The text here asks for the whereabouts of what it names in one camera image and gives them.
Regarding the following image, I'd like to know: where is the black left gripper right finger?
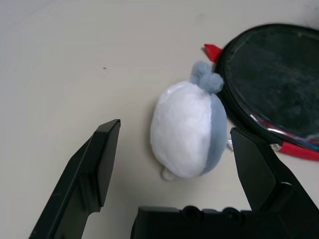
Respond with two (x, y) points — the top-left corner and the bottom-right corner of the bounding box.
(229, 126), (319, 239)

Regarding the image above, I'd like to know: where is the red black paddle case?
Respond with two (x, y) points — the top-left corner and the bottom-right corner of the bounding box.
(203, 23), (319, 161)

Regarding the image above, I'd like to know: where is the black rubber ping-pong paddle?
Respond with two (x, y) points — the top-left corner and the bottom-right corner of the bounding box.
(229, 32), (319, 137)

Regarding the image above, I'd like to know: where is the white grey plush toy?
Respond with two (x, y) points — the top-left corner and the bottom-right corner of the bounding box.
(149, 61), (234, 182)

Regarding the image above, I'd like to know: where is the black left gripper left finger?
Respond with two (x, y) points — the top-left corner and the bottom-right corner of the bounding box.
(28, 119), (122, 239)

